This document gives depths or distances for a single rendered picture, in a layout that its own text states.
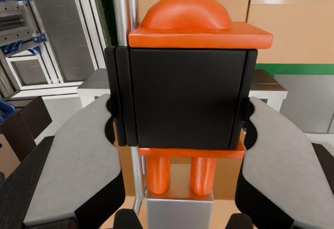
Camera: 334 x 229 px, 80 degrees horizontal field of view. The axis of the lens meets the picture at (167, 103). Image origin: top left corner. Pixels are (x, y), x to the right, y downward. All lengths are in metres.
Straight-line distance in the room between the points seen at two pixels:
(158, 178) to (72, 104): 1.42
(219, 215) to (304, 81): 1.19
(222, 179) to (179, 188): 0.29
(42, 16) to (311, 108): 1.68
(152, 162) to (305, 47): 0.70
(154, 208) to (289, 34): 0.67
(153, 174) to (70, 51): 1.04
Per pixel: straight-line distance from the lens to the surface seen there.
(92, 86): 0.74
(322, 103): 1.68
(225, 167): 0.51
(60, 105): 1.63
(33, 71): 1.32
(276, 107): 0.79
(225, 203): 0.46
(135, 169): 0.17
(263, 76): 0.85
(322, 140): 1.86
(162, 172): 0.18
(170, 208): 0.21
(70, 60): 1.19
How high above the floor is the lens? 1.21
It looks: 61 degrees down
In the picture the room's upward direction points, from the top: 174 degrees counter-clockwise
